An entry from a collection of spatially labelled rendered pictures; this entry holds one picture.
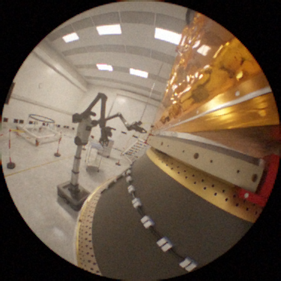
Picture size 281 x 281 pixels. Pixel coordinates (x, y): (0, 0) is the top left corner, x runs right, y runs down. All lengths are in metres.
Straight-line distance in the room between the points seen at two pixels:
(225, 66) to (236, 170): 0.21
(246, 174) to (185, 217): 0.16
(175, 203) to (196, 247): 0.13
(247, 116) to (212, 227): 0.21
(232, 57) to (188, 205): 0.33
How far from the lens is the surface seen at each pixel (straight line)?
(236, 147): 0.26
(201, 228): 0.25
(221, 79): 0.25
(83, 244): 0.51
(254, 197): 0.21
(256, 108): 0.17
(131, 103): 8.50
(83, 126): 1.51
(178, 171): 0.30
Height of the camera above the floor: 1.69
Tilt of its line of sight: 2 degrees down
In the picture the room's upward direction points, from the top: 20 degrees clockwise
